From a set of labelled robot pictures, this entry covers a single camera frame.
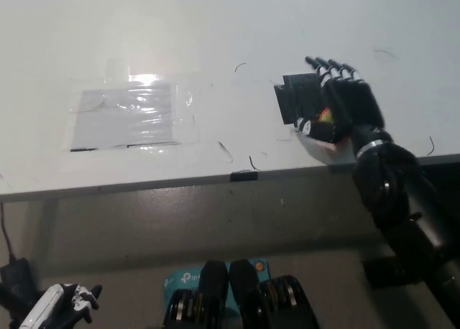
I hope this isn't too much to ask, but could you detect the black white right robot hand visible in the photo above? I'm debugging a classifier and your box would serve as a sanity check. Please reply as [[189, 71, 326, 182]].
[[294, 55, 392, 153]]

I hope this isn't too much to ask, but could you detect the black power cable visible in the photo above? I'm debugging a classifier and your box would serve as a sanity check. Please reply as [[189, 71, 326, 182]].
[[0, 203, 16, 261]]

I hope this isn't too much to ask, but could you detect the black tape patch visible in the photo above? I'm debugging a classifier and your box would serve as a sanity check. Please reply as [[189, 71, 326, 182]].
[[273, 73, 326, 126]]

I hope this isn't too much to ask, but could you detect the black power adapter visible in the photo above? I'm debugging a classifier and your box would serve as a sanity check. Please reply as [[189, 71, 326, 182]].
[[0, 257, 37, 308]]

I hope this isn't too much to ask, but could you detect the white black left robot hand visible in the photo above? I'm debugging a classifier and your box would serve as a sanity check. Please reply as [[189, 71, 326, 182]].
[[17, 282, 104, 329]]

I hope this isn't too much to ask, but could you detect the small black tape strip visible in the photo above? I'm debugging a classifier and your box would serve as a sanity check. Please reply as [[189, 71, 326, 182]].
[[229, 170, 259, 182]]

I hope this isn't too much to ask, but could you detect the clear plastic film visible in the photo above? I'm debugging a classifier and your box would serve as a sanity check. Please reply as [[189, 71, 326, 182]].
[[68, 57, 201, 153]]

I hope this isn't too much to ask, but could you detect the clear plastic sheet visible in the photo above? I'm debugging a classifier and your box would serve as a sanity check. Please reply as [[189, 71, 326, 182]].
[[70, 83, 183, 152]]

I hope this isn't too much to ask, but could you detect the yellow orange small tennis ball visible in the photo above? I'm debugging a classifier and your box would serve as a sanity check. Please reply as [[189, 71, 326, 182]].
[[316, 107, 334, 124]]

